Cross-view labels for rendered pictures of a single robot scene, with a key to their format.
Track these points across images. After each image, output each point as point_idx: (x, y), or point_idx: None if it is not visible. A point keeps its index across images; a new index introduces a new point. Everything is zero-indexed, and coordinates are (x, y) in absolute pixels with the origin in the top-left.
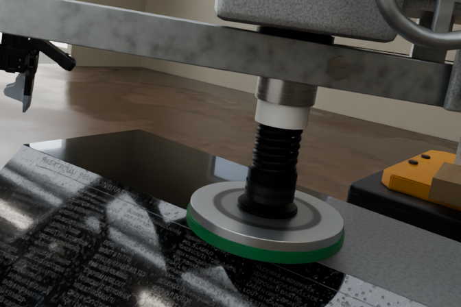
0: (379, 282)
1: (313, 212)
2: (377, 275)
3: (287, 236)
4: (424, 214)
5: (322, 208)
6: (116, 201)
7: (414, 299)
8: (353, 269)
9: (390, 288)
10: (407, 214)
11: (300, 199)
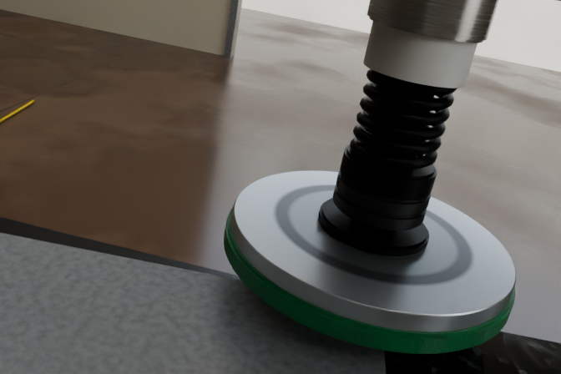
0: (145, 268)
1: (300, 240)
2: (148, 282)
3: (294, 179)
4: None
5: (295, 255)
6: None
7: (88, 252)
8: (191, 284)
9: (126, 261)
10: None
11: (355, 274)
